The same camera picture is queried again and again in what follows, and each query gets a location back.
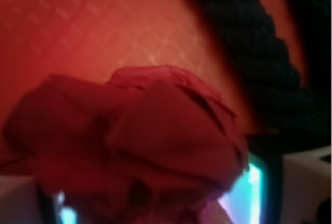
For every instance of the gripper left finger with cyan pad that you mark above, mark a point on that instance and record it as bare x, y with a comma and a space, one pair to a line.
23, 201

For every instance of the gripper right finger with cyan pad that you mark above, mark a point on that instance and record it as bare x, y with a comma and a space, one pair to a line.
288, 181

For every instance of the red paper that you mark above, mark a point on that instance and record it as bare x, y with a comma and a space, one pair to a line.
151, 145

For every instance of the red plastic tray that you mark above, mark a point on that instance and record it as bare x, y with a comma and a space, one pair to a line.
90, 39

